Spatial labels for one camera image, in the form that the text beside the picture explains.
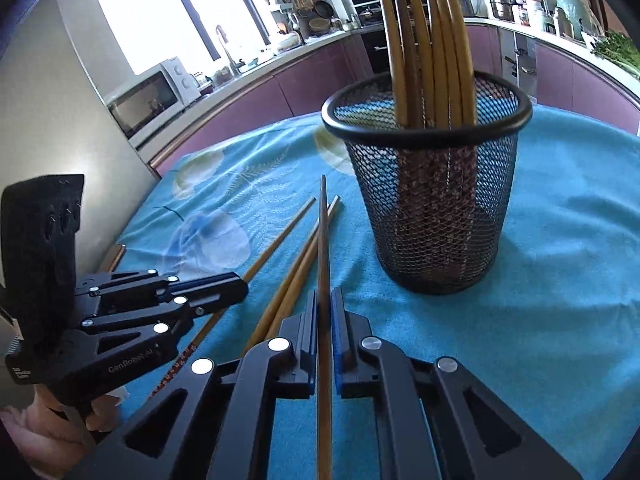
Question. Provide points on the kitchen window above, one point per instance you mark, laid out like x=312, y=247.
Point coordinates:
x=150, y=20

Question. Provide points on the bunch of wooden chopsticks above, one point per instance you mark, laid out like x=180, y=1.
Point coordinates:
x=440, y=60

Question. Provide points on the brown wooden chopstick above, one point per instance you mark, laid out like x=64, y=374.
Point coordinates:
x=325, y=260
x=280, y=240
x=297, y=280
x=280, y=287

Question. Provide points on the steel faucet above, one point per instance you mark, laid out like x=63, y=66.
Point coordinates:
x=226, y=55

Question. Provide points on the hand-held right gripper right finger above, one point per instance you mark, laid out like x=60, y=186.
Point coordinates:
x=350, y=355

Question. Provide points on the black built-in stove oven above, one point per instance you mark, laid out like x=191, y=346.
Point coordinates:
x=367, y=50

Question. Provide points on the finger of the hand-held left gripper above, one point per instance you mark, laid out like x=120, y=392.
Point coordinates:
x=215, y=287
x=150, y=312

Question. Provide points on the blue floral tablecloth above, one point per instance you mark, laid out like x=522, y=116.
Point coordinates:
x=500, y=335

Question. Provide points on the person's left hand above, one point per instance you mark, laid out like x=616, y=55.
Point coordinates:
x=45, y=425

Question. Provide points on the hanging black pan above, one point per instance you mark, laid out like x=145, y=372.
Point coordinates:
x=323, y=9

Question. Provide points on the black lidded pot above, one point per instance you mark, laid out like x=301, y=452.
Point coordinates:
x=365, y=14

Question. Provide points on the pink base cabinets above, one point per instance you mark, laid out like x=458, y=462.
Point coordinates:
x=280, y=90
x=575, y=75

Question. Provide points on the white microwave oven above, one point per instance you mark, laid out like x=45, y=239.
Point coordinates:
x=150, y=100

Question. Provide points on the wicker basket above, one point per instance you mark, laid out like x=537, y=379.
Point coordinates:
x=319, y=26

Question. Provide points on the black mesh holder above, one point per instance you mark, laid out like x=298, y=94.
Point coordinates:
x=495, y=200

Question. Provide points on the green leafy vegetables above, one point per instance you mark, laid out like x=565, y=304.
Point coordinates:
x=617, y=52

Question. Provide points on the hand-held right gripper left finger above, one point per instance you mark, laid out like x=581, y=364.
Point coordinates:
x=310, y=350

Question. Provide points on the grey refrigerator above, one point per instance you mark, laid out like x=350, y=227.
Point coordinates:
x=60, y=110

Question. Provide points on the steel stock pot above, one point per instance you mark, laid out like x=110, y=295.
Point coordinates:
x=501, y=7

